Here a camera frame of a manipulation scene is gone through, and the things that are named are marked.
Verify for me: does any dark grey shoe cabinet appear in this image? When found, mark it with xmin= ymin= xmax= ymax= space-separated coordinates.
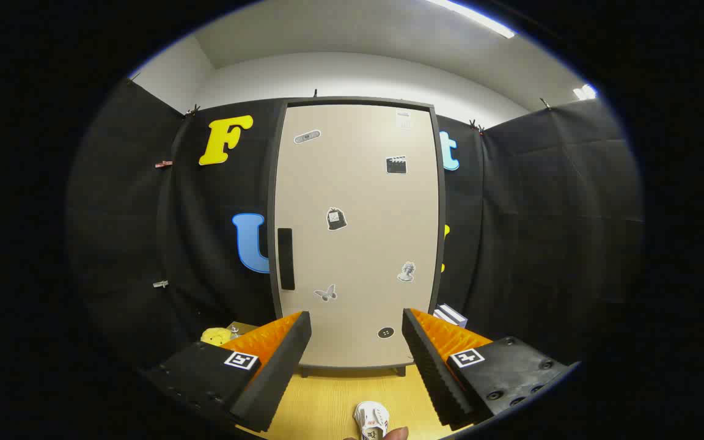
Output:
xmin=268 ymin=97 xmax=447 ymax=376

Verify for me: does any black backdrop cloth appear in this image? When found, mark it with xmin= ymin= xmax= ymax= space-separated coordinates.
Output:
xmin=65 ymin=78 xmax=645 ymax=373

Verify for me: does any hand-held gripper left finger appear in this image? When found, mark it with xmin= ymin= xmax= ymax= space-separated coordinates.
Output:
xmin=144 ymin=310 xmax=313 ymax=433

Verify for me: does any long ceiling light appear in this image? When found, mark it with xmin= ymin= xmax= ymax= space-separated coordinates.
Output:
xmin=425 ymin=0 xmax=516 ymax=39

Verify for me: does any white canvas shoe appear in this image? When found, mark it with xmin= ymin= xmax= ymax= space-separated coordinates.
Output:
xmin=353 ymin=401 xmax=391 ymax=439

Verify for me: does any yellow plush toy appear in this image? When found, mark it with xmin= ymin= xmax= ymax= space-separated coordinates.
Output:
xmin=200 ymin=327 xmax=233 ymax=346

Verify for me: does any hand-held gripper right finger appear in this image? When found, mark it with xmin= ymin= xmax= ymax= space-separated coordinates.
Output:
xmin=401 ymin=308 xmax=580 ymax=428

